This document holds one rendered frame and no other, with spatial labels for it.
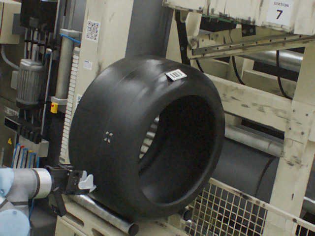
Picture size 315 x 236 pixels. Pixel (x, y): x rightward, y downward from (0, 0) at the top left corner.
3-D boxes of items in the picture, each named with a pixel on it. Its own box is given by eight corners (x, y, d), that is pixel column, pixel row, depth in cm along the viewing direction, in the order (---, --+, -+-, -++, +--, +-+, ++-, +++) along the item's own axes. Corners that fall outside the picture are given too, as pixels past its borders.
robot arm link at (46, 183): (36, 203, 167) (18, 191, 173) (49, 202, 171) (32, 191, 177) (43, 174, 166) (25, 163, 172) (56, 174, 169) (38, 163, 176)
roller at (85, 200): (71, 186, 215) (79, 189, 218) (66, 197, 214) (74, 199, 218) (133, 223, 192) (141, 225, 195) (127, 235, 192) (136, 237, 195)
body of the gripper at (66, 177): (85, 171, 179) (54, 171, 170) (79, 197, 180) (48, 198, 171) (71, 163, 184) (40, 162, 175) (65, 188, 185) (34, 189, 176)
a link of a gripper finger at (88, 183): (104, 175, 186) (82, 176, 179) (100, 192, 187) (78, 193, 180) (98, 172, 188) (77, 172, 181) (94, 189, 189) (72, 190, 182)
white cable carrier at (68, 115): (59, 161, 232) (74, 46, 222) (69, 160, 236) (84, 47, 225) (65, 165, 230) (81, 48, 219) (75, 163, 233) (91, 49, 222)
